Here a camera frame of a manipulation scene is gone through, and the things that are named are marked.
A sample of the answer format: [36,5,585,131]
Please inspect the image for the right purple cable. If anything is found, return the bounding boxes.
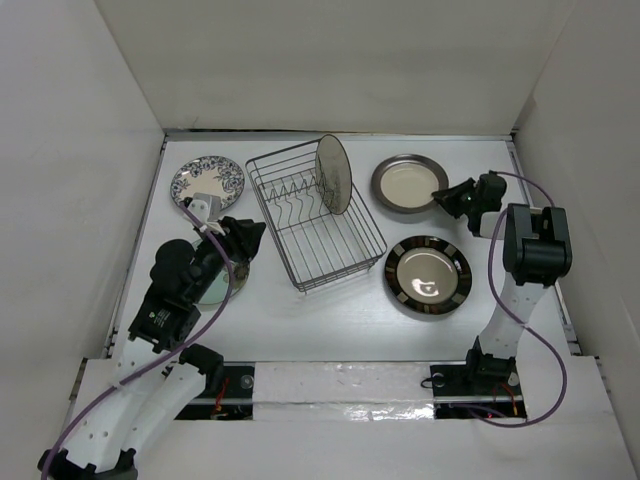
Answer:
[467,171,569,428]

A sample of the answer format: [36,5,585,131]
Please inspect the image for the dark striped rim plate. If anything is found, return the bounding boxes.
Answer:
[384,235,473,315]

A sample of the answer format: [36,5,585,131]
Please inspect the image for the brown rim cream plate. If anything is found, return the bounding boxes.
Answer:
[370,153,449,215]

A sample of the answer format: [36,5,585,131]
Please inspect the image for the green flower plate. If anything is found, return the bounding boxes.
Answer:
[199,261,250,307]

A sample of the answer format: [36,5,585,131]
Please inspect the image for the grey tree pattern plate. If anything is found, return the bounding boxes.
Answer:
[315,134,352,215]

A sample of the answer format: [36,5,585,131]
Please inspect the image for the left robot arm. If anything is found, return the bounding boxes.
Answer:
[38,217,266,479]

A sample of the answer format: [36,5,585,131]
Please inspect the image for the blue floral plate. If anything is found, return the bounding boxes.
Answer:
[170,156,245,210]

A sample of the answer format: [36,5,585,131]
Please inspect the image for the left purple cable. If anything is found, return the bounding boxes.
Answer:
[38,204,236,480]

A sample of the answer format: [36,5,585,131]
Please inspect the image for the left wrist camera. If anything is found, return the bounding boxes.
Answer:
[183,192,221,224]

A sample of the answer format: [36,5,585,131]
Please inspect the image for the wire dish rack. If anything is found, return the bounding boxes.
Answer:
[245,136,387,292]

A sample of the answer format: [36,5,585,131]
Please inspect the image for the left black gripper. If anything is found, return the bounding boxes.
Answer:
[188,214,265,302]

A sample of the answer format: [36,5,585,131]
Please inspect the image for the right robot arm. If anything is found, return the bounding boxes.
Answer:
[430,171,573,396]

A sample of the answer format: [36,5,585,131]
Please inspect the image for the purple cable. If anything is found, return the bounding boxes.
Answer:
[38,204,236,480]
[467,171,569,428]

